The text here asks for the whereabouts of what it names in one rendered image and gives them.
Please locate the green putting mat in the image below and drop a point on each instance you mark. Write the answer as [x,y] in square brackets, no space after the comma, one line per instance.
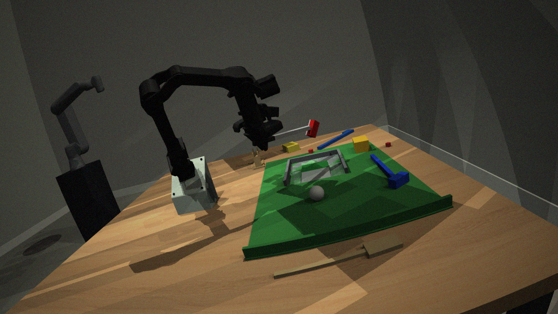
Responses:
[363,193]

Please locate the yellow rectangular block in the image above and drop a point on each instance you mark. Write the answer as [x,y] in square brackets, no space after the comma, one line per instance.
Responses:
[290,147]

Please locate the yellow cube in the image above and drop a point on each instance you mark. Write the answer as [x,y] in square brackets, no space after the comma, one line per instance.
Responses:
[361,144]

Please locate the red golf putter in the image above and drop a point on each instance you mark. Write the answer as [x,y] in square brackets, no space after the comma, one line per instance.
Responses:
[311,131]

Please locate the white golf ball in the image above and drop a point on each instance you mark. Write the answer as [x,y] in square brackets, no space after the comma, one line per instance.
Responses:
[316,193]

